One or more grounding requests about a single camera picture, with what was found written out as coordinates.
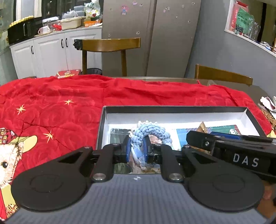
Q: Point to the black shallow cardboard box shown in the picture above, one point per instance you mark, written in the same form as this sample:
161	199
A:
172	117

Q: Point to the white cup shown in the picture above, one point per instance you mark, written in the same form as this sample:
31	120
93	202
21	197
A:
44	30

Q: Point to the green white snack bag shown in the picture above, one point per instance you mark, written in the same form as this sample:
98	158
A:
91	10

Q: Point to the black trash bin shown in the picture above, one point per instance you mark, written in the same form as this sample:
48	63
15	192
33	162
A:
94	71

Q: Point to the green printed bag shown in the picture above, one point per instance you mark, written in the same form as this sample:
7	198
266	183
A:
243	21

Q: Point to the white kitchen cabinet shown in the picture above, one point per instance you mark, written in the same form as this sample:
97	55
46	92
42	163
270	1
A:
49	56

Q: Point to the silver double door fridge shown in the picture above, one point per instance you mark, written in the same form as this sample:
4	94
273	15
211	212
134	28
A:
168	38

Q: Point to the pale pink cloth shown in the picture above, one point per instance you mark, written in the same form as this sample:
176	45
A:
267	103

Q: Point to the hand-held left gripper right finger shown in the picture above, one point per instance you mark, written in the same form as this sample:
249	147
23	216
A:
146	150

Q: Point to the black microwave oven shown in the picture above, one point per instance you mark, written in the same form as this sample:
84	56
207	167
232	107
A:
23	30

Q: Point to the white wall shelf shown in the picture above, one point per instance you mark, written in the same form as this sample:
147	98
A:
228	13

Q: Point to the wooden chair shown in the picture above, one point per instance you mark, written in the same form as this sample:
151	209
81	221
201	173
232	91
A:
222	74
107	45

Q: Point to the blue crocheted scrunchie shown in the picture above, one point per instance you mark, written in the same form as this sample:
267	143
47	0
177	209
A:
151	132

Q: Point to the red bear printed blanket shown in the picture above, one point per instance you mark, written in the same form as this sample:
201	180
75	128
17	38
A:
64	120

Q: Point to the brown woven mat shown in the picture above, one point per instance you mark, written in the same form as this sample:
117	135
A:
269	118

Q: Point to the red flat box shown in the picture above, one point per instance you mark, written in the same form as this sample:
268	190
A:
68	73

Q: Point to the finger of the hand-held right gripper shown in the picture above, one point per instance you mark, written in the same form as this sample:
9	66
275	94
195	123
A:
228	136
199	141

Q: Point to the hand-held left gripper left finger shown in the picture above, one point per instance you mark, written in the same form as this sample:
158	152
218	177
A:
129	150

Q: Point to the triangular patterned paper packet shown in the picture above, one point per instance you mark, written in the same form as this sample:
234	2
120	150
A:
201	127

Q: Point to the clear drinking glasses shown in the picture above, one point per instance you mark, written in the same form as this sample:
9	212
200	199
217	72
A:
254	31

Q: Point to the small dark fuzzy object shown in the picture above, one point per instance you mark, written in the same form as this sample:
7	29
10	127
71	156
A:
78	44

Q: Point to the person's right hand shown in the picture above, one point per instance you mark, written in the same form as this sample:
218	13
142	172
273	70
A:
268	200

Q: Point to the beige plastic basin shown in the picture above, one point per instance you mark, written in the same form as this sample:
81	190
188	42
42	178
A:
71	23

